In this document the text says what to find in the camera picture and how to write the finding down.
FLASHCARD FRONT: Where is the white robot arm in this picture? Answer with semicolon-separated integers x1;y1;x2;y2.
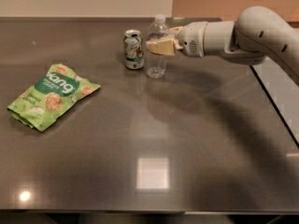
146;7;299;82

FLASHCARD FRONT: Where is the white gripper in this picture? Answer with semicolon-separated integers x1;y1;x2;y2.
146;21;207;58

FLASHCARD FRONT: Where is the green rice chips bag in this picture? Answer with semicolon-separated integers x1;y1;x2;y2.
7;63;100;132

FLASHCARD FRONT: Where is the green white 7up can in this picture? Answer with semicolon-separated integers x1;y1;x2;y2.
123;29;144;70

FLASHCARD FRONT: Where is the clear plastic water bottle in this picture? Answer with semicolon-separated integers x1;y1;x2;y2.
146;14;169;79

